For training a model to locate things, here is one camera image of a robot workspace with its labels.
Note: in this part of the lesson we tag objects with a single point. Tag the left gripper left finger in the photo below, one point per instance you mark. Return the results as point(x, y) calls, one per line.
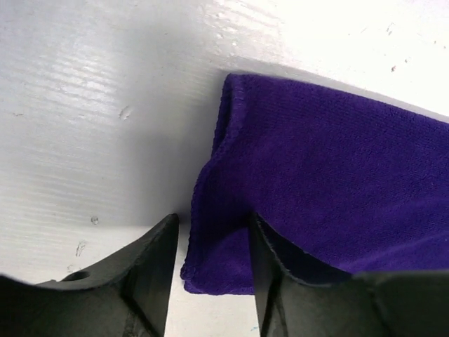
point(124, 294)

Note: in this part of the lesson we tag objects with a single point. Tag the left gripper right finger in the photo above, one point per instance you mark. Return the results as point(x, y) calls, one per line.
point(297, 294)

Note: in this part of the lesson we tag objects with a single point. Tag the purple towel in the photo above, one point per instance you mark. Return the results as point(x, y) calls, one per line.
point(357, 183)

